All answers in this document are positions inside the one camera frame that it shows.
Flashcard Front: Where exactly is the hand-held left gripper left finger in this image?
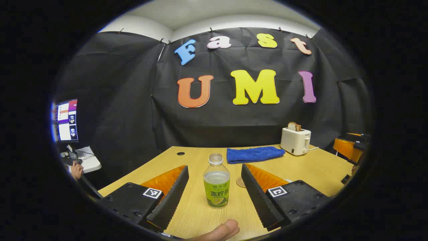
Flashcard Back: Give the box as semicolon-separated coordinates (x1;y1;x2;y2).
99;165;190;232

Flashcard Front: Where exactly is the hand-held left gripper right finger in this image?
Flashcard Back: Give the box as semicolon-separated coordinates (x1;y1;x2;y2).
241;163;331;232

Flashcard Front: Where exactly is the green label water bottle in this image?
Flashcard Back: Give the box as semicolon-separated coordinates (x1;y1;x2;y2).
203;153;230;209

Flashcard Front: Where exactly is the blue towel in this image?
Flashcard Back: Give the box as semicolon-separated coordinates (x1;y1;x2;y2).
226;146;286;164

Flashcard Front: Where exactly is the white toaster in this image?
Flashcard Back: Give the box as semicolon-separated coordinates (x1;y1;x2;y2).
280;127;311;156

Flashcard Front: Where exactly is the white side table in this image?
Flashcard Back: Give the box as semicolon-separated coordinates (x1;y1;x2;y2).
60;146;102;174

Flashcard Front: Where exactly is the computer monitor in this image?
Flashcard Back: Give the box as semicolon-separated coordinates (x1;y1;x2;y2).
52;99;79;143

